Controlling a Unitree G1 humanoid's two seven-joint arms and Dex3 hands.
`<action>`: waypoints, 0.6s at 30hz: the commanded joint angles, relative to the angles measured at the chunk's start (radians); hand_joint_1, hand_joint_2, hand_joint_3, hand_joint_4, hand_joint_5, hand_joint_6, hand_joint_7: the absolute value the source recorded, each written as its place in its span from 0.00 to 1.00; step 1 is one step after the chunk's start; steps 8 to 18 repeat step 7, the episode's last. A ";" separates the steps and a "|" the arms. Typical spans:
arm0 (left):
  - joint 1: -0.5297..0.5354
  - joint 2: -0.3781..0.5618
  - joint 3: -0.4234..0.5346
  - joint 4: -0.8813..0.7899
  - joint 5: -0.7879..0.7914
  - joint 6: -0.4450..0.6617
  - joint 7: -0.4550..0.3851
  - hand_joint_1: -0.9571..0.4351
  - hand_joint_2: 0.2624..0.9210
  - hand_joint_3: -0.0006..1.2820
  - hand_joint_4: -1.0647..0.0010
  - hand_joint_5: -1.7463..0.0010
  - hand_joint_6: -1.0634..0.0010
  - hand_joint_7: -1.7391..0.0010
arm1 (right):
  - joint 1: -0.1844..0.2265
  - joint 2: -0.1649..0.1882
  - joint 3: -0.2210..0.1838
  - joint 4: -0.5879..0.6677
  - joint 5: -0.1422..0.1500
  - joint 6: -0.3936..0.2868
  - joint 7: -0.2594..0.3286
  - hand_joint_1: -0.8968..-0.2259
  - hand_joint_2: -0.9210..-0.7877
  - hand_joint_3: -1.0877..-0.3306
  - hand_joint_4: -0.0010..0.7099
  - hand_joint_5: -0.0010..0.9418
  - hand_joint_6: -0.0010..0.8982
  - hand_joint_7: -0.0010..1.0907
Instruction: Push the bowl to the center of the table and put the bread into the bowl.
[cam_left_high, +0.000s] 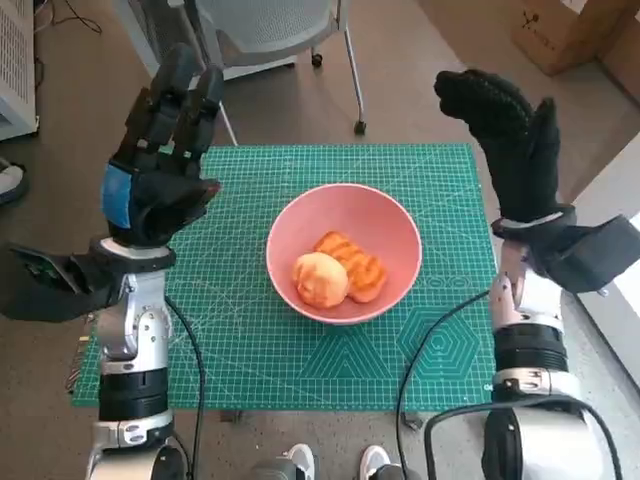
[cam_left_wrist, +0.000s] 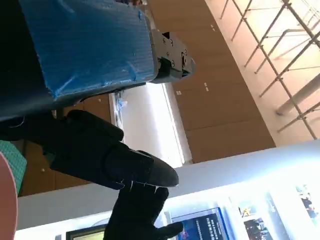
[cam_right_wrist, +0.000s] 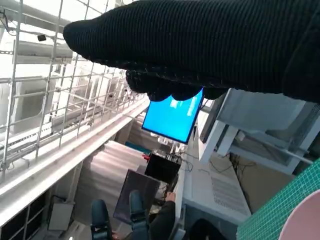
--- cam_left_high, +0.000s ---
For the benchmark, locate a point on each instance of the black robot left hand, blue tape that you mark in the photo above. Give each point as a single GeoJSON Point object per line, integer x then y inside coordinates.
{"type": "Point", "coordinates": [150, 195]}

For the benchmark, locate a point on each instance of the black gloved robot right hand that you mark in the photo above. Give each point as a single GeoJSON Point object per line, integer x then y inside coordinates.
{"type": "Point", "coordinates": [520, 155]}

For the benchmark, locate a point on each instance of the pink bowl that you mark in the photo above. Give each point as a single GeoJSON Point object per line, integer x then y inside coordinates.
{"type": "Point", "coordinates": [345, 210]}

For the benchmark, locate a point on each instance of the round bread bun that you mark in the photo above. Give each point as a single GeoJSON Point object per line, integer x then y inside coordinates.
{"type": "Point", "coordinates": [320, 280]}

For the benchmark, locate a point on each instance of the rectangular striped bread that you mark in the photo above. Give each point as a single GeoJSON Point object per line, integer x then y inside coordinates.
{"type": "Point", "coordinates": [365, 270]}

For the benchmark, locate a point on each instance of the white furniture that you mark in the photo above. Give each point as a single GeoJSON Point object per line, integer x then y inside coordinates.
{"type": "Point", "coordinates": [615, 190]}

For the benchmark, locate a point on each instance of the cardboard box with print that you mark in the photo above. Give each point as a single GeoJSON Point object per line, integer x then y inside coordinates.
{"type": "Point", "coordinates": [560, 35]}

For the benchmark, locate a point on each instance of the plain cardboard box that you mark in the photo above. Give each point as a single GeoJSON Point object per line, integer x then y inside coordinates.
{"type": "Point", "coordinates": [622, 62]}

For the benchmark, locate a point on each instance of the person's shoe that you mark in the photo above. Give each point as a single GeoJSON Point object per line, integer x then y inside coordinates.
{"type": "Point", "coordinates": [10, 180]}

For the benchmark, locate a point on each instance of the white perforated appliance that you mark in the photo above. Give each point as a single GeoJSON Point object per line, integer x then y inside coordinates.
{"type": "Point", "coordinates": [15, 60]}

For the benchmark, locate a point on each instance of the green cutting mat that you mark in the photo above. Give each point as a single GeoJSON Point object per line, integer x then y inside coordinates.
{"type": "Point", "coordinates": [280, 360]}

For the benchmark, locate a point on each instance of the grey mesh chair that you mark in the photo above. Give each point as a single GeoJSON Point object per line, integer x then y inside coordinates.
{"type": "Point", "coordinates": [280, 25]}

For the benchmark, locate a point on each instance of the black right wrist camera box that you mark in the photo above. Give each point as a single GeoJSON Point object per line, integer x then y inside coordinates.
{"type": "Point", "coordinates": [585, 255]}

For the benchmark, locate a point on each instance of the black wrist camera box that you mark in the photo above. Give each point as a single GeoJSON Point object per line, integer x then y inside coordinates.
{"type": "Point", "coordinates": [585, 255]}
{"type": "Point", "coordinates": [50, 295]}

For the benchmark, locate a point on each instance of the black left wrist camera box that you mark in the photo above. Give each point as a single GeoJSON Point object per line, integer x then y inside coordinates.
{"type": "Point", "coordinates": [50, 295]}

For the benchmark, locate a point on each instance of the dark table bracket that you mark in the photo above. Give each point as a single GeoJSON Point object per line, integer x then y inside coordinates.
{"type": "Point", "coordinates": [414, 421]}

